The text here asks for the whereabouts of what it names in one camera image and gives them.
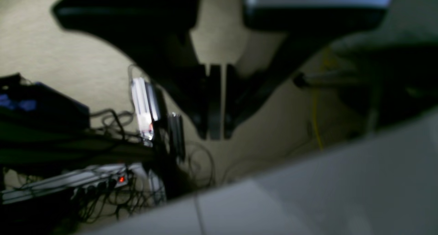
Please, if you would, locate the black power strip red switch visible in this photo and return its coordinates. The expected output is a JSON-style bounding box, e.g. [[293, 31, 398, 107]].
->
[[74, 174, 131, 194]]

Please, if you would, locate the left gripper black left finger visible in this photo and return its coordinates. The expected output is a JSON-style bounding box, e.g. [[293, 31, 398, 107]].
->
[[52, 0, 221, 140]]

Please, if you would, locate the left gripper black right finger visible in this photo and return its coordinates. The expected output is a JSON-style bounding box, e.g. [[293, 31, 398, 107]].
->
[[224, 0, 392, 139]]

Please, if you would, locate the yellow cable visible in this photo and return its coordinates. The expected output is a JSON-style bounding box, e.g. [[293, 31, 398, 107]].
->
[[311, 50, 331, 150]]

